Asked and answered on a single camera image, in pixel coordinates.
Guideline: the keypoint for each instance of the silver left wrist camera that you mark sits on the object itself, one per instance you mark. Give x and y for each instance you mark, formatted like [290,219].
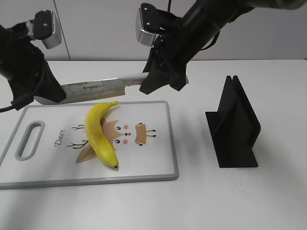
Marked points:
[46,28]

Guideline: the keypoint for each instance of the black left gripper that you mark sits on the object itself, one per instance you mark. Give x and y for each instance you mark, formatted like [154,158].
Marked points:
[29,75]

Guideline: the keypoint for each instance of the white deer cutting board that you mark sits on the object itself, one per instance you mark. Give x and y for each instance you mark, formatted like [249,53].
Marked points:
[48,146]

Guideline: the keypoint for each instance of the knife with speckled white handle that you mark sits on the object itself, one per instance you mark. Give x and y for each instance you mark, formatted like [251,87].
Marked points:
[95,90]

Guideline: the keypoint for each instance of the yellow plastic banana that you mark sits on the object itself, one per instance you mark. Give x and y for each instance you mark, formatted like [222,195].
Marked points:
[96,137]

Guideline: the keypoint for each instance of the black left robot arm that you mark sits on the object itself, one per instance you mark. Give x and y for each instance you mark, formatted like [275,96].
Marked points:
[10,33]

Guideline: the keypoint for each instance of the black knife stand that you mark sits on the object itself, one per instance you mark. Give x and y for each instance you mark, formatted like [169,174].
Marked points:
[234,127]

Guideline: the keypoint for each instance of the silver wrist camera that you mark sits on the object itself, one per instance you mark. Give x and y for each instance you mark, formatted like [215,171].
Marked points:
[46,28]
[151,22]

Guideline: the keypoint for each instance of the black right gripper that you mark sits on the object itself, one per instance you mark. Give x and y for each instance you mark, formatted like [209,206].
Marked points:
[180,40]

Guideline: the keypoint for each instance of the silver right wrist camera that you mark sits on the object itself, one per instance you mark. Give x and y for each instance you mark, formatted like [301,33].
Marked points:
[151,22]

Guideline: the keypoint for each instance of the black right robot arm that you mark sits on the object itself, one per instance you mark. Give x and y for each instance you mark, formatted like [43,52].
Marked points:
[218,13]

